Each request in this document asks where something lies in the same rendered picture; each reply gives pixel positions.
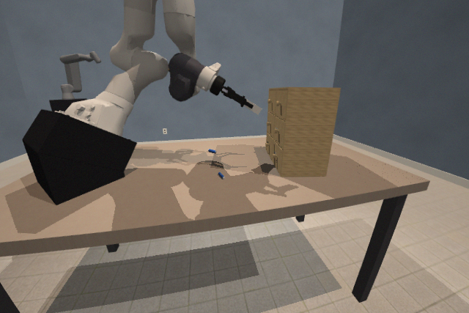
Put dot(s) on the small wooden chest of drawers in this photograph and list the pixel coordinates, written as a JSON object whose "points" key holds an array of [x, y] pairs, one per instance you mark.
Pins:
{"points": [[309, 126]]}

